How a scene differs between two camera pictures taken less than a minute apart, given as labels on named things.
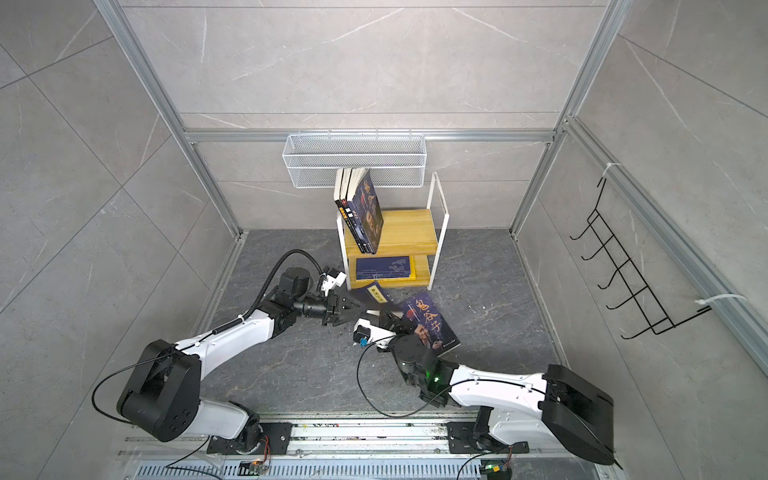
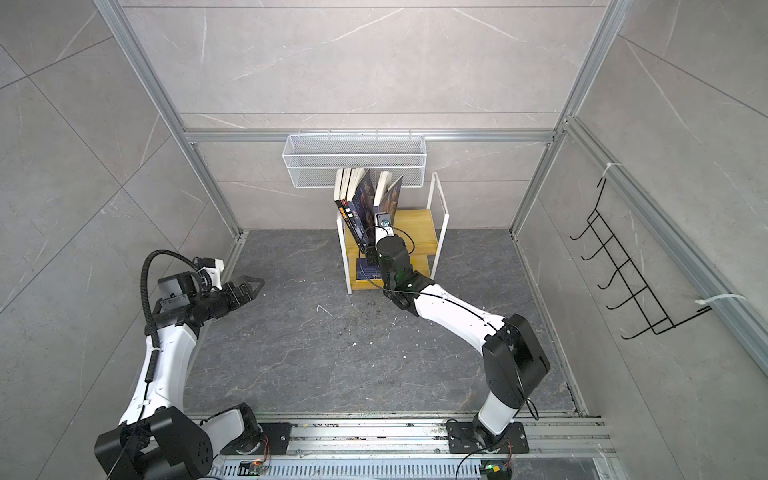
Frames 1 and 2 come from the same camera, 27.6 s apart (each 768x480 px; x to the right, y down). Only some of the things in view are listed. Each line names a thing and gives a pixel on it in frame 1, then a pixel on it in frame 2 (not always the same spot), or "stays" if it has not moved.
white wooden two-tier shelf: (407, 240) stays
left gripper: (333, 303) → (231, 296)
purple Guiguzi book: (432, 326) → (390, 204)
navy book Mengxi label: (376, 291) → (367, 272)
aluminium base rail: (412, 445) stays
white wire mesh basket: (395, 161) stays
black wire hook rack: (652, 314) stays
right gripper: (400, 326) → (376, 241)
